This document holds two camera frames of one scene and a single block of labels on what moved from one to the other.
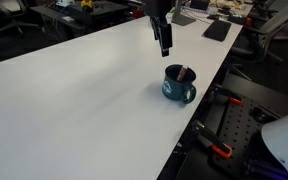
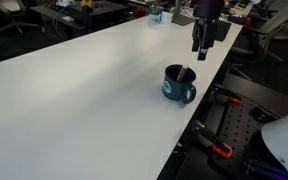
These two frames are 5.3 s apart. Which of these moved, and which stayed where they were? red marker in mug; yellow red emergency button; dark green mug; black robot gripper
Moved: black robot gripper
Stayed: red marker in mug; yellow red emergency button; dark green mug
